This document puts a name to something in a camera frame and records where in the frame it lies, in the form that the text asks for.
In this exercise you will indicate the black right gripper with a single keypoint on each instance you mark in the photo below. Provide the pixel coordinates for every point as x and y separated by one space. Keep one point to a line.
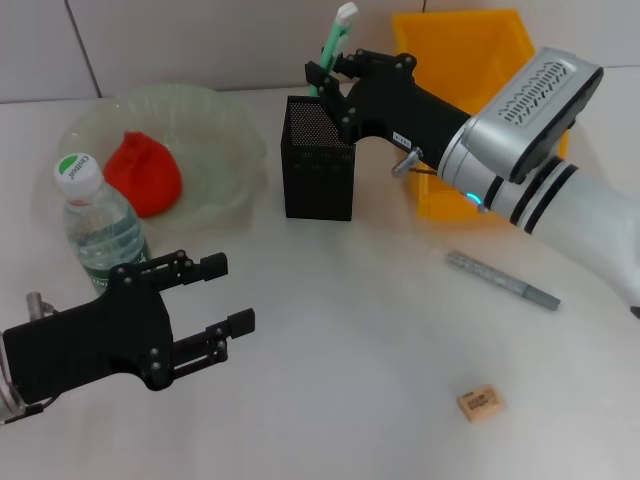
400 105

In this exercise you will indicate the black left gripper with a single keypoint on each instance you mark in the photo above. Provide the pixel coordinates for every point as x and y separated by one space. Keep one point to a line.
90 345

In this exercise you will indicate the mint green pen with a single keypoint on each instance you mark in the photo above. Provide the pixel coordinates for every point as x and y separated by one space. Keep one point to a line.
335 40

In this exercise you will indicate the clear water bottle green label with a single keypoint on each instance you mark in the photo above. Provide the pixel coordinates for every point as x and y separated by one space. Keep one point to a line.
100 225

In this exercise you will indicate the silver glitter pen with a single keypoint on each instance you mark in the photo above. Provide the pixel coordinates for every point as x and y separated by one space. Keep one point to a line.
500 277

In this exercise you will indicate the tan eraser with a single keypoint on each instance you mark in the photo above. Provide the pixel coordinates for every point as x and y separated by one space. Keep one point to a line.
480 402

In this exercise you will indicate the black mesh pen holder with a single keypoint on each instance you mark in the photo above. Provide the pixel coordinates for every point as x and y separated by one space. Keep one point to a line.
320 175

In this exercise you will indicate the green glass fruit plate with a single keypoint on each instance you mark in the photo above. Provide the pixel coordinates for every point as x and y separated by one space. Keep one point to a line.
215 150

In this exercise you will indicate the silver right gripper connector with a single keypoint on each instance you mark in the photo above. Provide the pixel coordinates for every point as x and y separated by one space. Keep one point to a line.
406 162

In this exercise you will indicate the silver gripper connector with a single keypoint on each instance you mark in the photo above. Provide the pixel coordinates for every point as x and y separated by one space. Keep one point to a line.
406 162
36 302

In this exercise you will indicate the yellow plastic bin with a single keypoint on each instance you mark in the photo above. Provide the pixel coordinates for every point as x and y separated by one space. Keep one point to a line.
450 40

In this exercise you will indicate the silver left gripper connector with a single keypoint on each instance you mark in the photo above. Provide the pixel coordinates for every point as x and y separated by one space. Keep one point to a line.
36 302

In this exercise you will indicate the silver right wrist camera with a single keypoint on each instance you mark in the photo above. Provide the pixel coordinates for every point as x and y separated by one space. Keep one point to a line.
535 110

